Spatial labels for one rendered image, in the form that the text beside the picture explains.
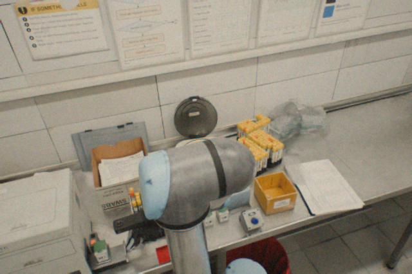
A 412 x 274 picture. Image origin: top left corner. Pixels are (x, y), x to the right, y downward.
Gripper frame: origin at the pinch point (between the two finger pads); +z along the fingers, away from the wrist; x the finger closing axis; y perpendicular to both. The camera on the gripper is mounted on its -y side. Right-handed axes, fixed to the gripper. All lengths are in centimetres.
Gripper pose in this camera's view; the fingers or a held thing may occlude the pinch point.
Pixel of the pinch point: (126, 249)
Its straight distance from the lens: 122.9
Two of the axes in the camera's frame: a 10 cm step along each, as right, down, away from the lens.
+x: -3.2, -5.7, 7.6
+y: 8.4, 2.0, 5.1
